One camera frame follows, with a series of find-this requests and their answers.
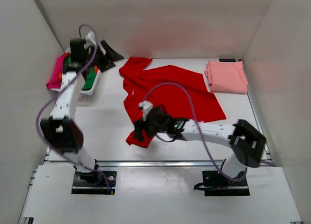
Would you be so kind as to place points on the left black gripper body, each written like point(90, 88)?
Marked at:
point(98, 57)

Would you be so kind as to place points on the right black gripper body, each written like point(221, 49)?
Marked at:
point(153, 128)

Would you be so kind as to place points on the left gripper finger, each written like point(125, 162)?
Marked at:
point(105, 64)
point(110, 53)

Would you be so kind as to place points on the red t shirt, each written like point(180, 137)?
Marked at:
point(159, 86)

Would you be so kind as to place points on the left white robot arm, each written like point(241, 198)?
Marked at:
point(59, 128)

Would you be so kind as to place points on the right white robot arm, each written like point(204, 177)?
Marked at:
point(245, 141)

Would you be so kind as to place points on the orange t shirt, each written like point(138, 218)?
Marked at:
point(92, 70)

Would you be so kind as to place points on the green t shirt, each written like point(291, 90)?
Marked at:
point(90, 79)

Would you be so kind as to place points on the white plastic basket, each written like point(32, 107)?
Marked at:
point(89, 92)

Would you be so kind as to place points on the magenta t shirt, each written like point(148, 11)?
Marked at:
point(56, 78)

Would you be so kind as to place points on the folded pink t shirt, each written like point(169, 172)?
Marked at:
point(226, 77)

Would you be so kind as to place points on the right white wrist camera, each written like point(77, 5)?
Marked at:
point(145, 106)

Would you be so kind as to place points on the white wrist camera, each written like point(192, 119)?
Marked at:
point(145, 106)
point(90, 40)

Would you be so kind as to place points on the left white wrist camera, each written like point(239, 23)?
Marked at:
point(90, 40)

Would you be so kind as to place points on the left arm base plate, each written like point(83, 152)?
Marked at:
point(94, 183)

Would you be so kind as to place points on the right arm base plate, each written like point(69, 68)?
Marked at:
point(215, 185)

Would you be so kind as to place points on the aluminium table rail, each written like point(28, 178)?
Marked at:
point(155, 164)

